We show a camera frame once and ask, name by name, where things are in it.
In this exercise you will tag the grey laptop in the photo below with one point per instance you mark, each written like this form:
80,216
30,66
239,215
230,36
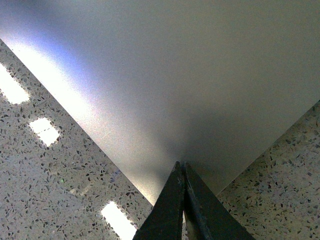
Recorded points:
152,82

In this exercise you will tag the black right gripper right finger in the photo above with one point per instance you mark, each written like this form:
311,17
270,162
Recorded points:
205,216

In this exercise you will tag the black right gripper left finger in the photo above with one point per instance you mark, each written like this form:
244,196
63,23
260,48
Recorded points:
166,218

